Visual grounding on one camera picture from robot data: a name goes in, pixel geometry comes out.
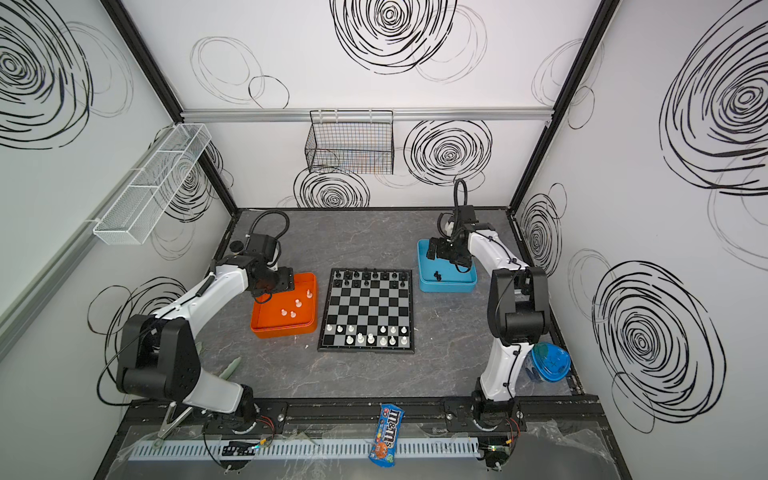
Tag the M&M's candy bag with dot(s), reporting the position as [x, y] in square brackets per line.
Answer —
[384, 446]

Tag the blue plastic tray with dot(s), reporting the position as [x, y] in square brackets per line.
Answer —
[441, 276]

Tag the black wire basket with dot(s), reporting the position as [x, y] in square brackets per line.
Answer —
[357, 141]

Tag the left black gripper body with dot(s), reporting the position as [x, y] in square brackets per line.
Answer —
[283, 280]

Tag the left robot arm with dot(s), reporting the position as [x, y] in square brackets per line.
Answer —
[157, 356]

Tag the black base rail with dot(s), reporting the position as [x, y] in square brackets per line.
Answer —
[454, 414]

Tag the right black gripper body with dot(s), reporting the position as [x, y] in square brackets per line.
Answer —
[447, 254]

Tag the orange plastic tray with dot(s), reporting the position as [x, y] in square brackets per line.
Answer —
[288, 313]

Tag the white slotted cable duct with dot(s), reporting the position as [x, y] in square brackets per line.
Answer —
[300, 449]

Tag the blue lidded plastic container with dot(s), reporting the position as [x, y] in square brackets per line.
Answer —
[547, 362]

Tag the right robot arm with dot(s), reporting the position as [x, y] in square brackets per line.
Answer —
[518, 311]

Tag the black white chess board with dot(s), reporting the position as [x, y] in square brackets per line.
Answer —
[368, 310]

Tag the white mesh wall shelf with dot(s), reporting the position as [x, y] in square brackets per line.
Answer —
[135, 212]

